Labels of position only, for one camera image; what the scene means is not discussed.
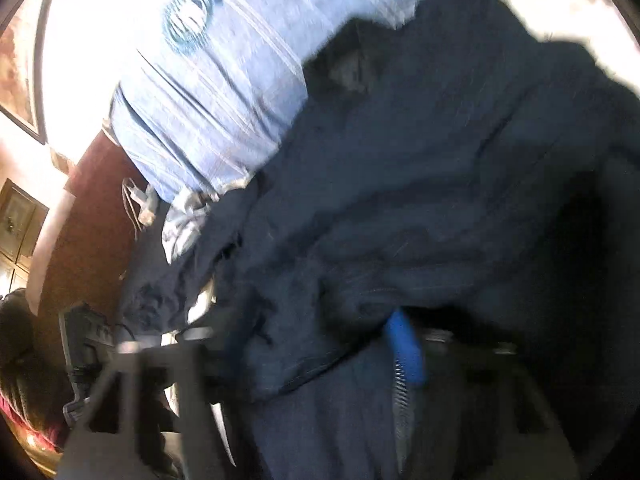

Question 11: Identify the dark navy garment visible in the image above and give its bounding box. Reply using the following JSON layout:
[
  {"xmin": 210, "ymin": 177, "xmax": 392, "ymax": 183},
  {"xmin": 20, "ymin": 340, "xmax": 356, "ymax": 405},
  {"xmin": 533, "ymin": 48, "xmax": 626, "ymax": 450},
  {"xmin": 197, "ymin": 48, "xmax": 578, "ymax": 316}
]
[{"xmin": 120, "ymin": 0, "xmax": 640, "ymax": 480}]

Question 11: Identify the white cable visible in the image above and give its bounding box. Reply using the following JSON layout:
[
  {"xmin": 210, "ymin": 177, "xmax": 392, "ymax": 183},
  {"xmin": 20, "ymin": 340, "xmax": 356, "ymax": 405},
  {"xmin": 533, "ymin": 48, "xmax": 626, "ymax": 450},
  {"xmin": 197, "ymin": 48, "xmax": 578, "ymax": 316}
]
[{"xmin": 120, "ymin": 177, "xmax": 158, "ymax": 233}]

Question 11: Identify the blue plaid blanket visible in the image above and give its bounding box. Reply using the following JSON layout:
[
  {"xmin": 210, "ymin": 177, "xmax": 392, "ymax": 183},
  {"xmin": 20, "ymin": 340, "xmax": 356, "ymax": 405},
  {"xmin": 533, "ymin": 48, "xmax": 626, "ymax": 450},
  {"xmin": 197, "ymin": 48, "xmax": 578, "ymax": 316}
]
[{"xmin": 102, "ymin": 0, "xmax": 546, "ymax": 206}]

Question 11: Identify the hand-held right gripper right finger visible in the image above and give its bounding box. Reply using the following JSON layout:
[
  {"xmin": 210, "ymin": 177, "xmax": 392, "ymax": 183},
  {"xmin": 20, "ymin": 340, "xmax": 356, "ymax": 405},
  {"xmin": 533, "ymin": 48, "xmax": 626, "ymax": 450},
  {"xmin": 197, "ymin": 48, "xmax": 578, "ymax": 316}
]
[{"xmin": 384, "ymin": 309, "xmax": 581, "ymax": 480}]

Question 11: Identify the framed wall picture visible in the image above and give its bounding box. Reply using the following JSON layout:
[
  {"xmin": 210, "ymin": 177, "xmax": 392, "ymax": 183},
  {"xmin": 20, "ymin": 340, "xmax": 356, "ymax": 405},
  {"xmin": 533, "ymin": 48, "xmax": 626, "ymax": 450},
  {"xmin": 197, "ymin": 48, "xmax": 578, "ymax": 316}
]
[{"xmin": 0, "ymin": 0, "xmax": 53, "ymax": 145}]

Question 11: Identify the grey cloth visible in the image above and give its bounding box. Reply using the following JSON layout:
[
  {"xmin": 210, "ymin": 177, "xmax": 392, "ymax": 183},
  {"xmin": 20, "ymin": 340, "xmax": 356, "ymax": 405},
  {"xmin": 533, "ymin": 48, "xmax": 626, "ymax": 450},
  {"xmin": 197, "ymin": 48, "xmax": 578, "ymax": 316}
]
[{"xmin": 162, "ymin": 187, "xmax": 221, "ymax": 263}]

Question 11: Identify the dark wooden headboard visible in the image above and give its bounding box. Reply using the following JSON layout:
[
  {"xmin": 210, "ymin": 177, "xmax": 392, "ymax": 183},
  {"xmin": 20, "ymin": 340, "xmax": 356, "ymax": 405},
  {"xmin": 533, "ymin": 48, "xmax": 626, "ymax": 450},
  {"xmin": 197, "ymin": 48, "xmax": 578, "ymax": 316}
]
[{"xmin": 25, "ymin": 130, "xmax": 168, "ymax": 361}]

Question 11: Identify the wooden cabinet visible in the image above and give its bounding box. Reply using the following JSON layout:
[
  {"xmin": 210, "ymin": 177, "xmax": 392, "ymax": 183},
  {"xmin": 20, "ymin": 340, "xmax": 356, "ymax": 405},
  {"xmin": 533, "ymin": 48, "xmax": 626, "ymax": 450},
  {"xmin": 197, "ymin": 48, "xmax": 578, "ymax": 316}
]
[{"xmin": 0, "ymin": 177, "xmax": 50, "ymax": 301}]

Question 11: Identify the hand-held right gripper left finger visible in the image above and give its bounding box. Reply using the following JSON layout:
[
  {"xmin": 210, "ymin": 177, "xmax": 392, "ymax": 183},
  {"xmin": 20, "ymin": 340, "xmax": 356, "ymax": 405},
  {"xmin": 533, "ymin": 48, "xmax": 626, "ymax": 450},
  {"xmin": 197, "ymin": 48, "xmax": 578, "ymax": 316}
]
[{"xmin": 57, "ymin": 327, "xmax": 237, "ymax": 480}]

